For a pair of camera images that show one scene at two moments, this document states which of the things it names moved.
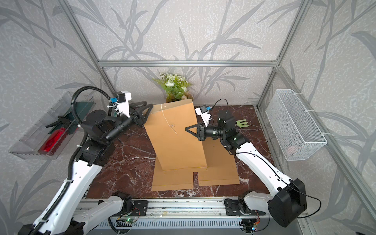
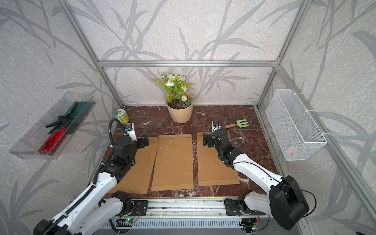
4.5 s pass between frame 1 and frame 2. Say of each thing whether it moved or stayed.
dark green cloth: stayed
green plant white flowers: stayed
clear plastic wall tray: stayed
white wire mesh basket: stayed
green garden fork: stayed
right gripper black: moved
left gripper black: moved
